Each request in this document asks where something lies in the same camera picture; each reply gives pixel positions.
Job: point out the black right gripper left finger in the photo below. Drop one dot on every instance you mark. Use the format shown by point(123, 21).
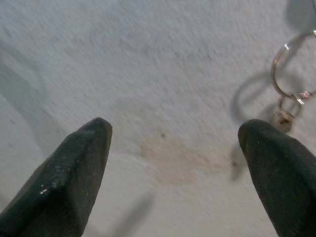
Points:
point(64, 177)

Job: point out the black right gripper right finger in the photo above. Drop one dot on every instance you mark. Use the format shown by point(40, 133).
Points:
point(281, 172)

